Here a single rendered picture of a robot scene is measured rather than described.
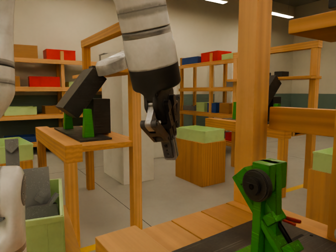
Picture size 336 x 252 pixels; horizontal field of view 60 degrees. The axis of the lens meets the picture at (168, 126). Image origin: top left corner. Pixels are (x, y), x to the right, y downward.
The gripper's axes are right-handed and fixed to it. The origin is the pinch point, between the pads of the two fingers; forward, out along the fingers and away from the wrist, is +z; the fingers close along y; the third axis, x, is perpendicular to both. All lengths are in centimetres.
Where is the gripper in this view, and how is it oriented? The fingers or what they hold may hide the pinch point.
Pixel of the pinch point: (170, 148)
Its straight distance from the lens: 48.8
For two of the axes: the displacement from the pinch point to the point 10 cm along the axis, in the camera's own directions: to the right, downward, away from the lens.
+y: 3.1, -4.1, 8.6
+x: -9.3, 0.4, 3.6
